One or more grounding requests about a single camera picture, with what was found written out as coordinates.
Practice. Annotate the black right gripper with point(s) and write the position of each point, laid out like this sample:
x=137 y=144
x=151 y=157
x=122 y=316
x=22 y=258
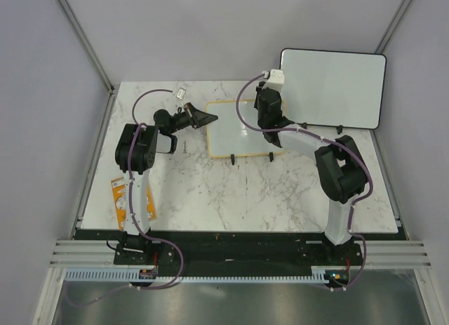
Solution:
x=258 y=88

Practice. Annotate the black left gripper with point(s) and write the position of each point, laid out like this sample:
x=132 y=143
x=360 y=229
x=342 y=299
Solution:
x=198 y=118

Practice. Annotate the yellow framed whiteboard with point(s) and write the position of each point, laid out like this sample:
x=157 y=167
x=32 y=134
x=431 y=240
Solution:
x=228 y=135

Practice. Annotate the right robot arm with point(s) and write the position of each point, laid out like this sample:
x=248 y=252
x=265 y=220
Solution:
x=341 y=168

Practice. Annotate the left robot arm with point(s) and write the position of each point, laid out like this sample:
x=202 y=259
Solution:
x=135 y=155

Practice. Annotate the black framed whiteboard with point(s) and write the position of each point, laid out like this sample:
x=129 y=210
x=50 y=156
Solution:
x=332 y=88

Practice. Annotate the orange card package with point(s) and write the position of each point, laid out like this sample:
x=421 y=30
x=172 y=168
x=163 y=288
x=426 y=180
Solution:
x=119 y=196

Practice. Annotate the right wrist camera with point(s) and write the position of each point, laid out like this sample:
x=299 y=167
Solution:
x=274 y=79

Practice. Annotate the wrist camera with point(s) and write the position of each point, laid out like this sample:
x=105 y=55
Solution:
x=274 y=79
x=180 y=93

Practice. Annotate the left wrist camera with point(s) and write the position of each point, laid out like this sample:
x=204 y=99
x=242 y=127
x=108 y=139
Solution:
x=180 y=93

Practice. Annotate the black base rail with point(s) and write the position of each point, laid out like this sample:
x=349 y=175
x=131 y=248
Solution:
x=235 y=253

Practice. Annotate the white cable duct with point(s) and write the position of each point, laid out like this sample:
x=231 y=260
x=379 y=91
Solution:
x=138 y=276

